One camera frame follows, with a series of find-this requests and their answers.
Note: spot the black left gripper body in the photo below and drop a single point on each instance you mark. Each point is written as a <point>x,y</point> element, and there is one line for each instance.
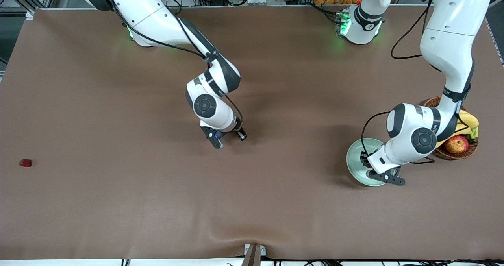
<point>365,158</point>

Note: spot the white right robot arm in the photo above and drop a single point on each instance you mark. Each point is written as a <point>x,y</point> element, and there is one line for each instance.
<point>149,14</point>

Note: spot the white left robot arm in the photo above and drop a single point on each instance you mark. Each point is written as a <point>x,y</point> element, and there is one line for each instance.
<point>449,34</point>

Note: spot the light green round plate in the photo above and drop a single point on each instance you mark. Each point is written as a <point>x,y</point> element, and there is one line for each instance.
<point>354,159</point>

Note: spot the red yellow apple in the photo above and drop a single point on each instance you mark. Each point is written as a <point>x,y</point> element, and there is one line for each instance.
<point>458,145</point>

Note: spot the yellow banana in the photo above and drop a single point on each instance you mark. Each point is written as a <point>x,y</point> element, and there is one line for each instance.
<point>470,120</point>
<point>464,129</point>

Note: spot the brown table mat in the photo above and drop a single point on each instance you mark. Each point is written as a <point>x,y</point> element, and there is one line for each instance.
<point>157,199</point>

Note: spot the brown wicker basket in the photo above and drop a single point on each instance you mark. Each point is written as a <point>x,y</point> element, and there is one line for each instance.
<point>470,150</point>

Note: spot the white terminal block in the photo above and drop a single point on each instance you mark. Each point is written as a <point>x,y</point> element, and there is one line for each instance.
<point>260,0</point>

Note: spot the aluminium frame profile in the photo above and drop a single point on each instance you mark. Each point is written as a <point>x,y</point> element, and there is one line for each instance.
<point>28,13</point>

